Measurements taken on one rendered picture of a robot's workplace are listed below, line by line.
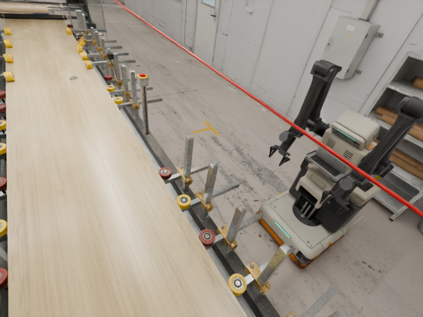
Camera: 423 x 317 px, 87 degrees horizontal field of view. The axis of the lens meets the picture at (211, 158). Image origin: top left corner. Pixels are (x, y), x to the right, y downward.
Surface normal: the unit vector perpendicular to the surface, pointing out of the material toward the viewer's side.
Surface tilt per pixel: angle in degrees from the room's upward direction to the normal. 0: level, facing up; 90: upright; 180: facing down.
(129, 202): 0
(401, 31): 90
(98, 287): 0
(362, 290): 0
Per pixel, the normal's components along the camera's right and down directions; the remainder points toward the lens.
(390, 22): -0.83, 0.28
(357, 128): -0.46, -0.36
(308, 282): 0.14, -0.74
